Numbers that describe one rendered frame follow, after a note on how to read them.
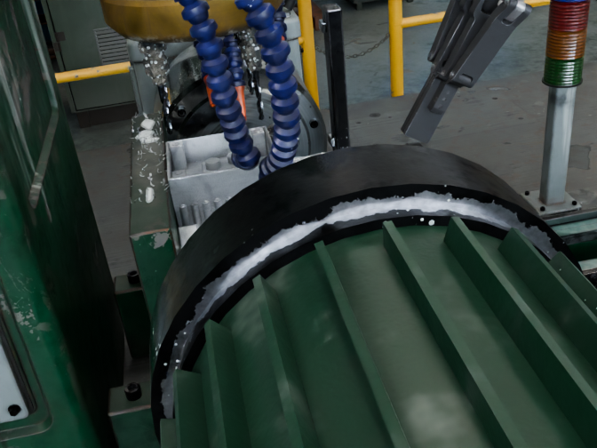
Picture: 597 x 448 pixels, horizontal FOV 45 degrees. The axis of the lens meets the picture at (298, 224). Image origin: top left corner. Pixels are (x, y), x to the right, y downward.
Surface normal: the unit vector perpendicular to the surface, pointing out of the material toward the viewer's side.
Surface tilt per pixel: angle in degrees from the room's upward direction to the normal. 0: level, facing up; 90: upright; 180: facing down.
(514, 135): 0
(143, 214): 0
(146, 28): 90
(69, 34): 90
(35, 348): 90
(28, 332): 90
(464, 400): 4
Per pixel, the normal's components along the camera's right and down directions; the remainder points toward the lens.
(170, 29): -0.11, 0.53
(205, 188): 0.18, 0.50
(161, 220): -0.09, -0.85
